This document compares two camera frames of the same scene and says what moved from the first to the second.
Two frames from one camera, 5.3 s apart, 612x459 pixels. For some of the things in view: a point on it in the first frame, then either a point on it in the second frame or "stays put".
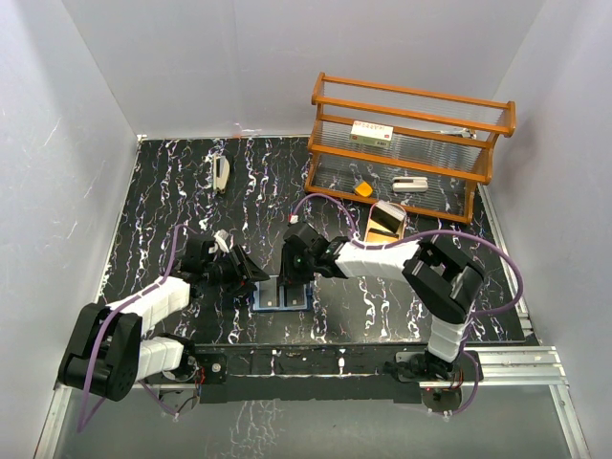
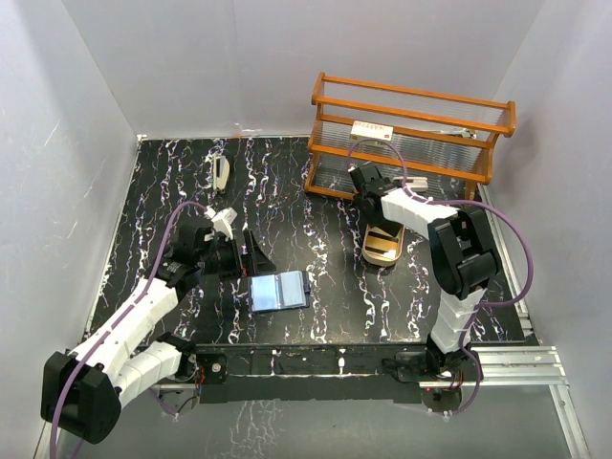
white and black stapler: [221, 172] stays put
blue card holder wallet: [269, 295] stays put
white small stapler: [407, 184] stays put
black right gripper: [288, 273] to [375, 220]
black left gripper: [244, 274] to [257, 262]
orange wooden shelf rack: [424, 151] stays put
